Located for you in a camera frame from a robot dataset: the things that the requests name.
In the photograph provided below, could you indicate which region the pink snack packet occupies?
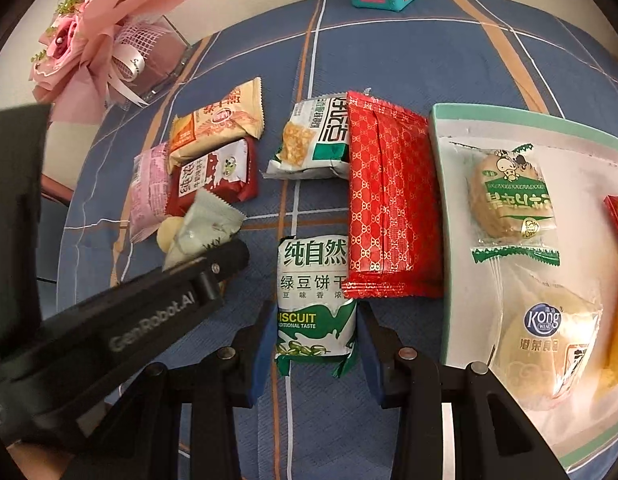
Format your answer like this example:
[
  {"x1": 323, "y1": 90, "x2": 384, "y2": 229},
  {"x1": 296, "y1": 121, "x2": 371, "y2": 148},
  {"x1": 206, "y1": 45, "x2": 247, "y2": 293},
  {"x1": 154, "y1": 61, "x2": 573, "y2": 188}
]
[{"x1": 128, "y1": 142, "x2": 172, "y2": 245}]

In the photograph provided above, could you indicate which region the green white cracker packet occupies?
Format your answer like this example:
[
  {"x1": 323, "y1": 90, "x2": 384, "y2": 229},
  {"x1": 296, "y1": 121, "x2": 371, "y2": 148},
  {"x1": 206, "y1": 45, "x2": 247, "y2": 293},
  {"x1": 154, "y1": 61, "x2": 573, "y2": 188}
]
[{"x1": 260, "y1": 94, "x2": 351, "y2": 181}]

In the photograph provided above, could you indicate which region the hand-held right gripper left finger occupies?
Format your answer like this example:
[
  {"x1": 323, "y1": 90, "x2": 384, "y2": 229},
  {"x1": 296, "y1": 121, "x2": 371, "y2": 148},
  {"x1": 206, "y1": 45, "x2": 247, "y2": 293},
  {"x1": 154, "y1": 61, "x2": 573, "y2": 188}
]
[{"x1": 64, "y1": 300, "x2": 280, "y2": 480}]

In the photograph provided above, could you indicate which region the grey green small packet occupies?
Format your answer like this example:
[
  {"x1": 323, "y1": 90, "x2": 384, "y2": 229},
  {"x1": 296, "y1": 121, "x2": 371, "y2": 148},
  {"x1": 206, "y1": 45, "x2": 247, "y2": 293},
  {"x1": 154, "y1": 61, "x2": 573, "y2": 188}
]
[{"x1": 156, "y1": 189, "x2": 247, "y2": 272}]

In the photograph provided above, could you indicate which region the pink flower bouquet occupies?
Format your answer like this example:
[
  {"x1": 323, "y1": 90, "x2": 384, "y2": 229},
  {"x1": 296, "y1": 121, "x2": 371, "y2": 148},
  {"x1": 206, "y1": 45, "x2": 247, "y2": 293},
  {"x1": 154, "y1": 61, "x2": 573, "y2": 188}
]
[{"x1": 26, "y1": 0, "x2": 194, "y2": 126}]

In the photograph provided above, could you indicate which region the clear round pastry packet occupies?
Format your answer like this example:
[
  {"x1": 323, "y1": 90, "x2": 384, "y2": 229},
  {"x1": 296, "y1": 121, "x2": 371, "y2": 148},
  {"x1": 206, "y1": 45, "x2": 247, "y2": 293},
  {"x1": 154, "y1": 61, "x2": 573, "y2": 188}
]
[{"x1": 471, "y1": 245, "x2": 604, "y2": 413}]

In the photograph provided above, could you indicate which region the red gold patterned packet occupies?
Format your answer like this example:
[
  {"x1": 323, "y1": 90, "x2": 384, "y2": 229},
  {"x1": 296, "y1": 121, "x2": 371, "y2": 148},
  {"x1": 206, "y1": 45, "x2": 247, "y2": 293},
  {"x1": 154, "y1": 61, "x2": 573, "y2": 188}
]
[{"x1": 346, "y1": 89, "x2": 446, "y2": 301}]

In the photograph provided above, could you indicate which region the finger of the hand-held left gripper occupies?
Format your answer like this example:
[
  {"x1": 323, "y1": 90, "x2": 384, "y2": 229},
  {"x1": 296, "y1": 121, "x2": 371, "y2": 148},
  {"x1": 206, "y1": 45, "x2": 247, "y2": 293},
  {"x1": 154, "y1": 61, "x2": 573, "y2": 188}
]
[{"x1": 161, "y1": 239, "x2": 251, "y2": 291}]

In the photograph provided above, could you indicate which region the person's left hand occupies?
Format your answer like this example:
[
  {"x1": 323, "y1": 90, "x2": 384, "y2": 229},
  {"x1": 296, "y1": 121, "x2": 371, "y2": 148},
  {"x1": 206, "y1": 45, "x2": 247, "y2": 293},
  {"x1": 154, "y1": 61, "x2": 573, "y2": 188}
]
[{"x1": 6, "y1": 440, "x2": 77, "y2": 480}]

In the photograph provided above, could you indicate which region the white tray with teal rim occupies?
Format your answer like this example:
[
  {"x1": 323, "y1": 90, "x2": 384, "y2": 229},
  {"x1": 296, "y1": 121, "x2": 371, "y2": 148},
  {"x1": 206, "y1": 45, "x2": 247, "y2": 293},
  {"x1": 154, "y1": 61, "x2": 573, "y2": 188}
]
[{"x1": 429, "y1": 103, "x2": 618, "y2": 471}]

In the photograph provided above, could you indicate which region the green white biscuit packet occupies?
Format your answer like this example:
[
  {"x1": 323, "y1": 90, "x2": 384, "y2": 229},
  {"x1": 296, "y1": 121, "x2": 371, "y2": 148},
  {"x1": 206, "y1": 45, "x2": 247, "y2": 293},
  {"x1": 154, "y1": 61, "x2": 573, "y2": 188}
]
[{"x1": 275, "y1": 235, "x2": 359, "y2": 380}]

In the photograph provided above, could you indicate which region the clear acrylic box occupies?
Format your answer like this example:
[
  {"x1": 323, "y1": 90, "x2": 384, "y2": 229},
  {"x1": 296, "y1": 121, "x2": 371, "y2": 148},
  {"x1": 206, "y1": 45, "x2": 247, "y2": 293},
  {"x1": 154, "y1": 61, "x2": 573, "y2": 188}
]
[{"x1": 112, "y1": 15, "x2": 192, "y2": 108}]

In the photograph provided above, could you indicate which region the orange beige snack packet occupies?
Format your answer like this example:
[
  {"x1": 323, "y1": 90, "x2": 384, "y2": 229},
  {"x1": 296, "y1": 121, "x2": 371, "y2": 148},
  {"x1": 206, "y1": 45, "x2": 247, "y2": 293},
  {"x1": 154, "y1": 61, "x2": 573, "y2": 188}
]
[{"x1": 168, "y1": 77, "x2": 265, "y2": 171}]

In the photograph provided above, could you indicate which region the green edged pastry packet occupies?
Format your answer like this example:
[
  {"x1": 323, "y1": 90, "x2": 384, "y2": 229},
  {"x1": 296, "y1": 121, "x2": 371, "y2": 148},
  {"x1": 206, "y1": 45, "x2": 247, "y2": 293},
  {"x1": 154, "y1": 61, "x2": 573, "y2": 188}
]
[{"x1": 451, "y1": 142, "x2": 560, "y2": 266}]

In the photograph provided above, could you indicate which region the dark red snack packet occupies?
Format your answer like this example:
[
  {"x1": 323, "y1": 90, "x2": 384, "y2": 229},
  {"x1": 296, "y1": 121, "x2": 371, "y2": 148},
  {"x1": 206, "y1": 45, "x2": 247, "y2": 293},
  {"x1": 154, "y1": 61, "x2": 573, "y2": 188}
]
[{"x1": 164, "y1": 137, "x2": 260, "y2": 218}]

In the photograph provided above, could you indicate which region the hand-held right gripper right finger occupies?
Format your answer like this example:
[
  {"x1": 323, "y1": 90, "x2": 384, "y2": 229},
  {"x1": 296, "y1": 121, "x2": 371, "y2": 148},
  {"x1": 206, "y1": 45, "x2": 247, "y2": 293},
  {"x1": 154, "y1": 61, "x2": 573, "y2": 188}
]
[{"x1": 358, "y1": 302, "x2": 572, "y2": 480}]

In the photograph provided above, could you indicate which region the pink wooden frame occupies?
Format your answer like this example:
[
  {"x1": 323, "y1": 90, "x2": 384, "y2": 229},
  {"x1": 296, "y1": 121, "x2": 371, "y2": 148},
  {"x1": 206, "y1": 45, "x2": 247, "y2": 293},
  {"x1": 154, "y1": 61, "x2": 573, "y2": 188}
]
[{"x1": 39, "y1": 172, "x2": 77, "y2": 206}]

